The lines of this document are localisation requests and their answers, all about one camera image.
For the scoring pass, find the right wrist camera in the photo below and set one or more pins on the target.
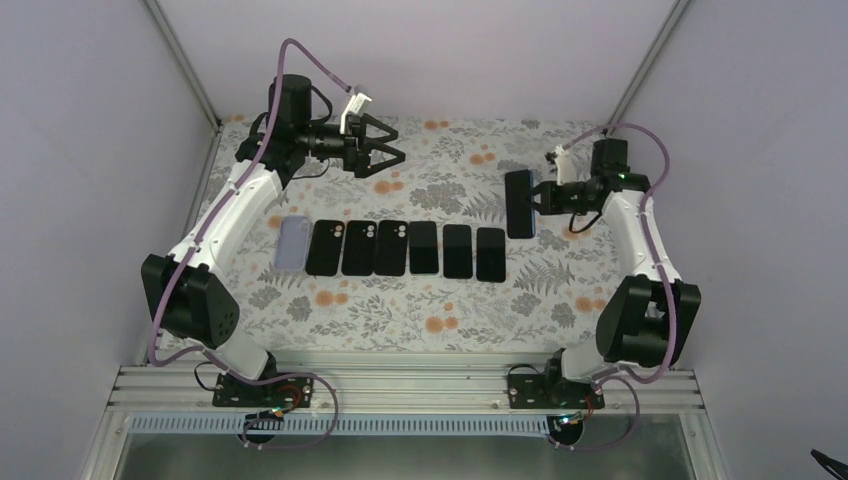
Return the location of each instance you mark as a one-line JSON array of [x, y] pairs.
[[564, 167]]

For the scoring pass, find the aluminium rail frame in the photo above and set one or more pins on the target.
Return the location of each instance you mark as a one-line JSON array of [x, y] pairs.
[[365, 382]]

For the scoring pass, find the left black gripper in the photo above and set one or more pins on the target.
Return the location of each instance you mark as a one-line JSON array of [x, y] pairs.
[[356, 126]]

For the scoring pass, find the lilac phone case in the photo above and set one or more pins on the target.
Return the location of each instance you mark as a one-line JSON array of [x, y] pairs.
[[292, 243]]

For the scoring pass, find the teal phone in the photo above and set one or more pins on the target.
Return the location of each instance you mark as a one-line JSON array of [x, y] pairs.
[[423, 248]]

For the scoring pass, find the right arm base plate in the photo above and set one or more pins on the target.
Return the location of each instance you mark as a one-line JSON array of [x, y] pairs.
[[535, 391]]

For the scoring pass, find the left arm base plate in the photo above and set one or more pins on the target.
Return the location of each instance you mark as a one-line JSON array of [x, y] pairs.
[[286, 394]]

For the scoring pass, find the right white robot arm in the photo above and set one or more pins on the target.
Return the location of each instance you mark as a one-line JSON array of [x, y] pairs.
[[644, 325]]

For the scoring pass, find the black phone row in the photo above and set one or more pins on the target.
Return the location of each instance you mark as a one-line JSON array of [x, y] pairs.
[[457, 251], [491, 255], [519, 213]]

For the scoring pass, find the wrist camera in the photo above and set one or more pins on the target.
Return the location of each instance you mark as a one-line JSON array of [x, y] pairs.
[[564, 167], [358, 101]]

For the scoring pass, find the black phone case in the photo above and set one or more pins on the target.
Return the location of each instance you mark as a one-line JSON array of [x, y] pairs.
[[359, 248], [391, 249], [325, 248]]

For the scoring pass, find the grey slotted cable duct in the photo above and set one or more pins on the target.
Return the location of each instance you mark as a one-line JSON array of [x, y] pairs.
[[346, 424]]

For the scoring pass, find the floral table mat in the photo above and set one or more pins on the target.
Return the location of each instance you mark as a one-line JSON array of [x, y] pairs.
[[556, 285]]

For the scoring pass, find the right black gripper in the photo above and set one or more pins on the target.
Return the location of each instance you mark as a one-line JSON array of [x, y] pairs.
[[548, 205]]

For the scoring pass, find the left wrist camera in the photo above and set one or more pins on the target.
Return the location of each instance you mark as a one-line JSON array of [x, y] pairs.
[[358, 101]]

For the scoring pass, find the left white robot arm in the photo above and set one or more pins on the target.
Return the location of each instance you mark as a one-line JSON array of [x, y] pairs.
[[190, 306]]

